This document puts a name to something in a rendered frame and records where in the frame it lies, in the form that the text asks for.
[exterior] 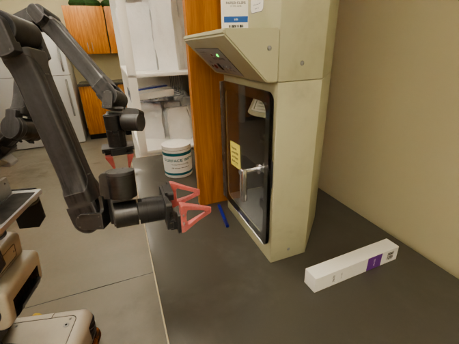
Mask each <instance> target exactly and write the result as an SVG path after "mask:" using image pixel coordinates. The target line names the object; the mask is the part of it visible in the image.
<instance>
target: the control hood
mask: <svg viewBox="0 0 459 344"><path fill-rule="evenodd" d="M183 39H184V41H185V42H186V43H187V44H188V45H189V46H190V47H191V48H192V49H193V50H194V51H195V52H196V53H197V54H198V55H199V56H200V57H201V58H202V59H203V60H204V61H205V62H206V63H207V64H208V65H209V66H210V67H211V68H212V69H213V70H214V71H215V72H216V73H219V74H226V75H229V76H235V77H239V78H245V79H249V80H253V81H259V82H263V83H276V81H277V73H278V56H279V29H278V28H222V29H216V30H212V31H206V32H202V33H196V34H192V35H186V36H184V37H183ZM195 48H218V49H219V50H220V51H221V52H222V53H223V54H224V55H225V56H226V57H227V58H228V59H229V60H230V61H231V63H232V64H233V65H234V66H235V67H236V68H237V69H238V70H239V71H240V73H241V74H242V75H243V76H238V75H234V74H228V73H223V72H217V71H216V70H215V69H214V68H213V67H212V66H211V65H210V64H209V63H208V62H207V61H206V60H205V59H204V58H203V57H202V56H201V55H200V54H199V53H198V52H197V51H196V50H195Z"/></svg>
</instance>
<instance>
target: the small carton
mask: <svg viewBox="0 0 459 344"><path fill-rule="evenodd" d="M248 10H249V0H221V28H248Z"/></svg>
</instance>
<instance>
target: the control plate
mask: <svg viewBox="0 0 459 344"><path fill-rule="evenodd" d="M195 50H196V51H197V52H198V53H199V54H200V55H201V56H202V57H203V58H204V59H205V60H206V61H207V62H208V63H209V64H210V65H211V64H212V65H214V64H215V65H217V63H218V64H219V65H220V66H221V67H223V66H224V67H225V68H224V70H222V69H220V67H219V68H216V67H213V66H212V65H211V66H212V67H213V68H214V69H215V70H216V71H217V72H223V73H228V74H234V75H238V76H243V75H242V74H241V73H240V71H239V70H238V69H237V68H236V67H235V66H234V65H233V64H232V63H231V61H230V60H229V59H228V58H227V57H226V56H225V55H224V54H223V53H222V52H221V51H220V50H219V49H218V48H195ZM211 54H212V55H213V56H214V57H212V56H211ZM216 54H217V55H218V56H219V57H217V55H216ZM217 66H218V65H217ZM226 66H227V67H228V68H229V69H226ZM230 67H232V69H231V70H230Z"/></svg>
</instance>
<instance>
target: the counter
mask: <svg viewBox="0 0 459 344"><path fill-rule="evenodd" d="M191 158H192V167H193V172H192V173H191V174H190V175H189V176H186V177H182V178H170V177H167V176H166V175H165V168H164V163H163V155H162V154H159V155H153V156H145V157H140V158H133V160H132V162H131V163H132V168H133V169H134V170H135V179H136V185H137V194H138V198H139V199H140V198H144V197H153V196H158V195H160V190H159V186H162V185H165V184H167V183H166V182H168V181H173V182H176V183H179V184H183V185H185V186H189V187H192V188H196V189H197V177H196V168H195V151H194V149H192V150H191ZM218 204H221V207H222V210H223V212H224V214H225V217H226V219H227V222H228V224H229V227H226V226H225V223H224V221H223V218H222V216H221V213H220V211H219V208H218V206H217V205H218ZM206 206H210V207H211V213H209V214H208V215H207V216H205V217H203V218H202V219H201V220H199V221H198V222H197V223H195V224H194V225H193V226H192V227H191V228H190V229H188V230H187V231H186V232H184V233H178V230H177V229H174V230H171V229H170V230H168V229H167V225H166V223H165V220H159V221H154V222H150V223H144V228H145V234H146V238H147V242H148V248H149V252H150V259H151V262H152V269H153V273H154V279H155V283H156V289H157V293H158V299H159V303H160V307H161V313H162V317H163V323H164V327H165V334H166V337H167V344H459V279H458V278H456V277H455V276H453V275H452V274H450V273H449V272H447V271H445V270H444V269H442V268H441V267H439V266H438V265H436V264H435V263H433V262H431V261H430V260H429V259H427V258H425V257H424V256H423V255H421V254H419V253H418V252H416V251H415V250H413V249H412V248H410V247H409V246H407V245H405V244H404V243H402V242H401V241H399V240H398V239H396V238H395V237H393V236H392V235H390V234H389V233H387V232H386V231H384V230H382V229H381V228H380V227H378V226H376V225H375V224H374V223H371V222H370V221H369V220H367V219H366V218H364V217H362V216H361V215H360V214H358V213H356V212H355V211H353V210H352V209H350V208H349V207H347V206H346V205H344V204H343V203H341V202H340V201H338V200H337V199H335V198H333V197H332V196H331V195H329V194H327V193H326V192H325V191H323V190H321V189H319V188H318V194H317V200H316V212H315V217H314V221H313V225H312V227H311V231H310V234H309V239H308V241H307V245H306V249H305V252H304V253H300V254H297V255H294V256H291V257H287V258H285V259H281V260H278V261H274V262H272V263H271V262H270V261H269V260H268V259H267V258H266V256H265V255H264V253H263V252H262V251H261V250H260V248H259V247H258V246H257V244H256V243H255V242H254V241H253V239H252V238H251V236H250V235H249V234H248V233H247V232H246V230H245V229H244V227H243V226H242V225H241V224H240V222H239V221H238V219H237V218H236V217H235V216H234V215H233V213H232V212H231V210H230V209H229V208H228V202H227V201H220V202H217V203H211V204H208V205H206ZM386 238H387V239H388V240H390V241H392V242H393V243H394V244H396V245H398V246H399V249H398V253H397V256H396V259H394V260H392V261H390V262H387V263H384V264H382V265H380V266H378V267H375V268H372V269H371V270H368V271H366V272H363V273H361V274H358V275H356V276H354V277H351V278H348V279H346V280H344V281H342V282H339V283H337V284H334V285H331V286H330V287H327V288H325V289H322V290H320V291H317V292H315V293H314V292H313V291H312V290H311V289H310V288H309V287H308V286H307V284H306V283H305V282H304V281H305V269H306V268H309V267H311V266H314V265H317V264H319V263H322V262H324V261H328V260H330V259H333V258H335V257H338V256H340V255H344V254H346V253H349V252H352V251H354V250H357V249H359V248H363V247H364V246H368V245H370V244H373V243H375V242H379V241H381V240H384V239H386Z"/></svg>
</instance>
